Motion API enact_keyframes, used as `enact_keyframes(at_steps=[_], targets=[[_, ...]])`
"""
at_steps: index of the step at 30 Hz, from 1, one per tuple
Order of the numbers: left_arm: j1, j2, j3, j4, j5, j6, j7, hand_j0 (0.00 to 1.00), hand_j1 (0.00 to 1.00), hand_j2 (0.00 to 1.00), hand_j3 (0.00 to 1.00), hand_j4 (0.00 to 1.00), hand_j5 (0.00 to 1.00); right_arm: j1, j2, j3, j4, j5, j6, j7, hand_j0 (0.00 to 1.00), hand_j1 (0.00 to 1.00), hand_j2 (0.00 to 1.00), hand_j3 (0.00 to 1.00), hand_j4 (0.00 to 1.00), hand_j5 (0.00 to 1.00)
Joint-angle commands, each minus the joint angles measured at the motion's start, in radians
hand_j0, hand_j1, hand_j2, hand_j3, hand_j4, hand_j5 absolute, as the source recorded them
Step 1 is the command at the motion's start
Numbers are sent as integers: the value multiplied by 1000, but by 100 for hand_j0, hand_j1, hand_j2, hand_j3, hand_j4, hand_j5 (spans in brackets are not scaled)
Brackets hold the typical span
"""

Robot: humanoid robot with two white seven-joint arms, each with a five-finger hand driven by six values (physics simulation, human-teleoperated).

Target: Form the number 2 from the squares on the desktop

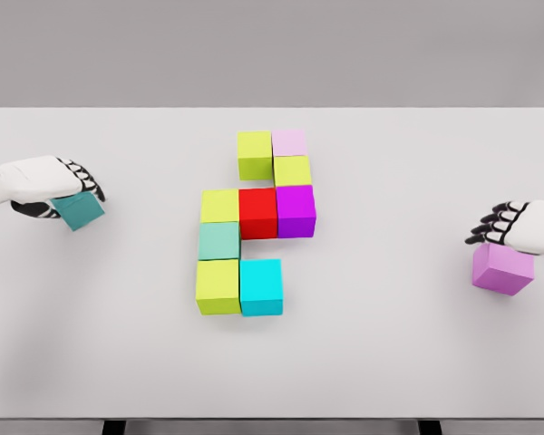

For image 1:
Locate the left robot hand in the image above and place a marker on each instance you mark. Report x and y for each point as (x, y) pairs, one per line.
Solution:
(45, 179)

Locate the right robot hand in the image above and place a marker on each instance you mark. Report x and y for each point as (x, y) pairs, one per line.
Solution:
(532, 226)

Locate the dark teal cube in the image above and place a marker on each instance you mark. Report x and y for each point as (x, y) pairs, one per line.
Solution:
(77, 212)

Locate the orchid purple cube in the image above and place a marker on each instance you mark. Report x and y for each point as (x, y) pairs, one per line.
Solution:
(501, 269)

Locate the yellow-green cube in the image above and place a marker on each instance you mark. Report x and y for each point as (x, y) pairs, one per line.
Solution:
(217, 285)
(220, 206)
(292, 171)
(254, 154)

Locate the mint green cube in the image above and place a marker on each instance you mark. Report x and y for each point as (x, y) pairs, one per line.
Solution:
(218, 240)

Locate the red cube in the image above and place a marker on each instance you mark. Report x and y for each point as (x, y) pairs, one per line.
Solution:
(258, 213)

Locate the vivid purple cube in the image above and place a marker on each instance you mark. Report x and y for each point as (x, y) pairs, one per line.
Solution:
(295, 210)

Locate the cyan cube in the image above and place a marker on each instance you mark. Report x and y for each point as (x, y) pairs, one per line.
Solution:
(261, 286)

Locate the pale pink cube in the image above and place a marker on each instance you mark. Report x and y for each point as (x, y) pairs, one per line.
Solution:
(289, 142)

